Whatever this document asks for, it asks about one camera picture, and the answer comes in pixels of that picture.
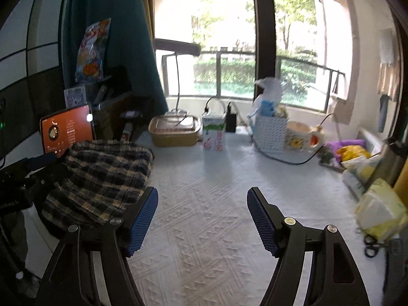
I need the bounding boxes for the white green tissue box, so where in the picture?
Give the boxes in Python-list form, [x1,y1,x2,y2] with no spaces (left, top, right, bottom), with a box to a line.
[202,113,225,152]

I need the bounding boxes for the spray can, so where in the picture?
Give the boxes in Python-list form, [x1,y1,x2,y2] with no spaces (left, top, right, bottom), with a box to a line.
[121,122,133,141]

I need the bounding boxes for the black power cable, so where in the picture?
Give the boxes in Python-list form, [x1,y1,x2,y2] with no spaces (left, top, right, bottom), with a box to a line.
[203,97,336,167]

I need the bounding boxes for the plaid blue beige pants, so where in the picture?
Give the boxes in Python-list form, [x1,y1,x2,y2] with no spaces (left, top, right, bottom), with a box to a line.
[36,140,154,232]

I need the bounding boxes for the white plastic bag in basket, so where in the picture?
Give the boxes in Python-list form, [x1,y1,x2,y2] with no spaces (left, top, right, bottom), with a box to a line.
[247,77,283,118]

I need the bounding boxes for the purple cloth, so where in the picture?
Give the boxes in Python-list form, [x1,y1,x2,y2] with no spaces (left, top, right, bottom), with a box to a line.
[325,139,366,156]

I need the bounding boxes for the balcony railing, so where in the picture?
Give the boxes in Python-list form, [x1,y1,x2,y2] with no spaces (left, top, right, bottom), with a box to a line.
[166,50,347,113]

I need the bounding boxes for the yellow snack bag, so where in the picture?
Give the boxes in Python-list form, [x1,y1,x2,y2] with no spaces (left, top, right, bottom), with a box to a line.
[335,145,371,162]

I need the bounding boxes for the white yellow cartoon mug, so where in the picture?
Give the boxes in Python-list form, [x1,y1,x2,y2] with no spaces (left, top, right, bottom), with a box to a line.
[284,121,325,152]

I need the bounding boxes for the colourful snack bag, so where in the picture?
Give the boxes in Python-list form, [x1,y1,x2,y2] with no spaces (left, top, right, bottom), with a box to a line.
[75,18,111,84]

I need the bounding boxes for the black power adapter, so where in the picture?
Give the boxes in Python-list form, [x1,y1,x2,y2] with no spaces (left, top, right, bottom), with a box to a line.
[225,101,236,133]

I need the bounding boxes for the dark window post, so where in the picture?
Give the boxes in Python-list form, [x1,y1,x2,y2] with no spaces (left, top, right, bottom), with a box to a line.
[254,0,277,80]

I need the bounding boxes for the orange screen tablet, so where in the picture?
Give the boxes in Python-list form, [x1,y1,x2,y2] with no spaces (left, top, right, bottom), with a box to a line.
[40,104,95,157]

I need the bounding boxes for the yellow curtain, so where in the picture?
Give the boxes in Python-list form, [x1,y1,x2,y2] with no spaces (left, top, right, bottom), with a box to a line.
[393,159,408,207]

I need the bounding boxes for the tan lidded food container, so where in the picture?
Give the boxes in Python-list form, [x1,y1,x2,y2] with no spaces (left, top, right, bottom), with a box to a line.
[148,115,201,147]

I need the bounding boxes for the white slatted storage basket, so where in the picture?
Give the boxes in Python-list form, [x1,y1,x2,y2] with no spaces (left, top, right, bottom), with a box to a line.
[252,115,288,153]

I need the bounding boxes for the yellow green plastic package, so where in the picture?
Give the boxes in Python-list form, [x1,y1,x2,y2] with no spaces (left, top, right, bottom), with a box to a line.
[355,178,407,243]

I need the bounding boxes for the teal curtain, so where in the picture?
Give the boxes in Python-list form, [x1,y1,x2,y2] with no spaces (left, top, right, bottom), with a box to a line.
[61,0,168,115]

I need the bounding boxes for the black scissors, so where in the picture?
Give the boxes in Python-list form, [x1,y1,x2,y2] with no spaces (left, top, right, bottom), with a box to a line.
[364,234,388,258]

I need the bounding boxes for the desk lamp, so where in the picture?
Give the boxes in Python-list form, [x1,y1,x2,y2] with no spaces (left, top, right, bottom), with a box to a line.
[154,38,201,116]

